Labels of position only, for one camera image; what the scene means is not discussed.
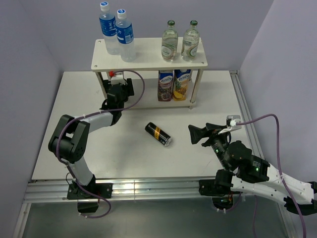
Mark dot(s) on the aluminium right rail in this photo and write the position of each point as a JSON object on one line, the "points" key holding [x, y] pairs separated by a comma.
{"points": [[245, 113]]}

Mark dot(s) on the clear glass bottle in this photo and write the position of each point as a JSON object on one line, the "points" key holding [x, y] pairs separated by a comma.
{"points": [[169, 42], [190, 42]]}

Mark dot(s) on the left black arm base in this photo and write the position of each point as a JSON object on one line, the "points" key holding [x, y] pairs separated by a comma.
{"points": [[76, 193]]}

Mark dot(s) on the blue-label water bottle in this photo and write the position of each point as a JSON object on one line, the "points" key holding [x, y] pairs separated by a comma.
{"points": [[125, 36], [108, 27]]}

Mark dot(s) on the yellow pineapple juice carton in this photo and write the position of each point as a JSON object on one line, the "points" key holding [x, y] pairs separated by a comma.
{"points": [[180, 85]]}

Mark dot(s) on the aluminium front rail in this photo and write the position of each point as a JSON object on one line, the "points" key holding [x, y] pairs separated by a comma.
{"points": [[55, 191]]}

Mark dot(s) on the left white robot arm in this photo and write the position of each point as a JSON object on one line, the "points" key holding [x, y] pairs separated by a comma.
{"points": [[70, 136]]}

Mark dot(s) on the white two-tier shelf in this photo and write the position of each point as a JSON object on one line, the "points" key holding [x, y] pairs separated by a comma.
{"points": [[144, 72]]}

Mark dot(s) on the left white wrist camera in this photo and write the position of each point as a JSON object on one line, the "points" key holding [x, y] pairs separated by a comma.
{"points": [[116, 78]]}

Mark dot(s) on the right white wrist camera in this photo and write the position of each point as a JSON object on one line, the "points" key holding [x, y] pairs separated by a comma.
{"points": [[231, 124]]}

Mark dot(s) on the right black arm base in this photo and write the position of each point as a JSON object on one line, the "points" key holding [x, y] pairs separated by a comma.
{"points": [[222, 197]]}

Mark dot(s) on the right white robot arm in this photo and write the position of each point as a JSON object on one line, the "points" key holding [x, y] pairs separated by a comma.
{"points": [[247, 173]]}

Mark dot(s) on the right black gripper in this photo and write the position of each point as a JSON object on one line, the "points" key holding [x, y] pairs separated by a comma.
{"points": [[211, 131]]}

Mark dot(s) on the black yellow can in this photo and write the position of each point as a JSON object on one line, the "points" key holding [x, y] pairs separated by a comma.
{"points": [[158, 134]]}

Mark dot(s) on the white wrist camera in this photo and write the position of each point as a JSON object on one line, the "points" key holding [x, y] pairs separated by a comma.
{"points": [[231, 124], [116, 78]]}

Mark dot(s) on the purple grape juice carton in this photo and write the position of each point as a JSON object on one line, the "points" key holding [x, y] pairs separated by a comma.
{"points": [[165, 84]]}

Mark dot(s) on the aluminium rail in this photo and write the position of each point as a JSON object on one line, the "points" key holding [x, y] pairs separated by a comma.
{"points": [[245, 113], [55, 191]]}

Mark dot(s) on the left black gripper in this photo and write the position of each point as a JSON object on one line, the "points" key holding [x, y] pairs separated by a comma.
{"points": [[129, 90]]}

